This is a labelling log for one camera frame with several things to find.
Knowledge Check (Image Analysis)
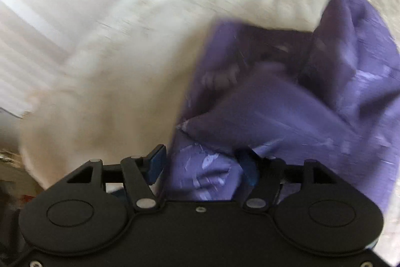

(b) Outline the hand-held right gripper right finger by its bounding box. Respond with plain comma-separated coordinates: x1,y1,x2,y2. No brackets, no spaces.
239,149,339,210

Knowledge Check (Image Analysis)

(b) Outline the purple patterned hooded jacket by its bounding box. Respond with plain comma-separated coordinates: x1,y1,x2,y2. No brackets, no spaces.
165,0,400,221

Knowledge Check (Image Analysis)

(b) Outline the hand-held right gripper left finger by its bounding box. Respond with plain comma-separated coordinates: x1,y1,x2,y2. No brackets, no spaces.
66,144,167,212

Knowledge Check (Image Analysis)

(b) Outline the bed with white floral bedspread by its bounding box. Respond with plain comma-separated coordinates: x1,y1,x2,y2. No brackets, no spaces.
19,0,400,255

